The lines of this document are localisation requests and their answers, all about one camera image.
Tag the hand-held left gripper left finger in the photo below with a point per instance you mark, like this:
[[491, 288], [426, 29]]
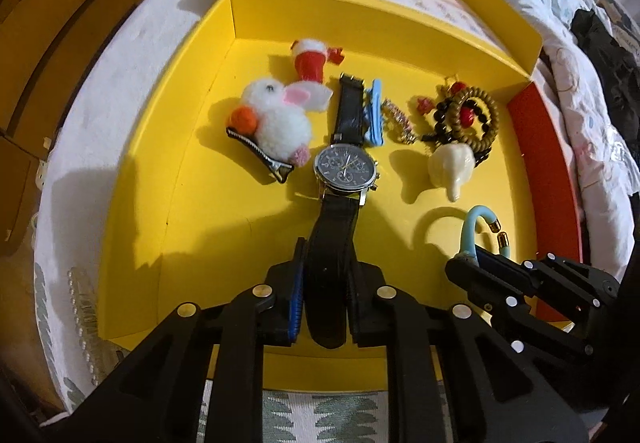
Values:
[[297, 295]]

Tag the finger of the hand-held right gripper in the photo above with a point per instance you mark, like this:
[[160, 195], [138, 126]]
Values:
[[492, 267], [530, 325]]

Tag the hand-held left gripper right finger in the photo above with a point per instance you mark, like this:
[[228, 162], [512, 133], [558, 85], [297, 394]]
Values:
[[356, 303]]

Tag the light blue bangle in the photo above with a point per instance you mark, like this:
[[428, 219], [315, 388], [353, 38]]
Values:
[[470, 228]]

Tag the yellow cardboard box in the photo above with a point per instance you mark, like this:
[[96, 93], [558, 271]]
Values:
[[200, 223]]

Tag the white rabbit plush hair clip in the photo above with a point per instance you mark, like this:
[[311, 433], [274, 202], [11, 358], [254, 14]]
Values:
[[275, 118]]

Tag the red plush stocking ornament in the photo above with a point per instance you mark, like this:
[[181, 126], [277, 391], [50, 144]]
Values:
[[310, 65]]

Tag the white elephant figurine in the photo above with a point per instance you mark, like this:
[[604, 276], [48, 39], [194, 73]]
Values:
[[450, 163]]

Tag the red bead charm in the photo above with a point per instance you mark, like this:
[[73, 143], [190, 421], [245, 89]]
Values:
[[468, 117]]

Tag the pink crystal hair clip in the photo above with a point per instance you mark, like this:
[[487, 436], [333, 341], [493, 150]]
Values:
[[398, 123]]

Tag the small red flower charm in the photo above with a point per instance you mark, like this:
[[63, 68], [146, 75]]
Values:
[[422, 104]]

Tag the light blue hair clip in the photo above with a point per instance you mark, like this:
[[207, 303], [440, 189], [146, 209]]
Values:
[[372, 123]]

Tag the black clothing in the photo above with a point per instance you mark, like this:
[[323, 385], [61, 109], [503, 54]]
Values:
[[615, 88]]

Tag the white green patterned bedsheet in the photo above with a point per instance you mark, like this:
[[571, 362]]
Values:
[[150, 38]]

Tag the wooden wardrobe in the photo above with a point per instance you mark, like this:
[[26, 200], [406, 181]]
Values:
[[65, 23]]

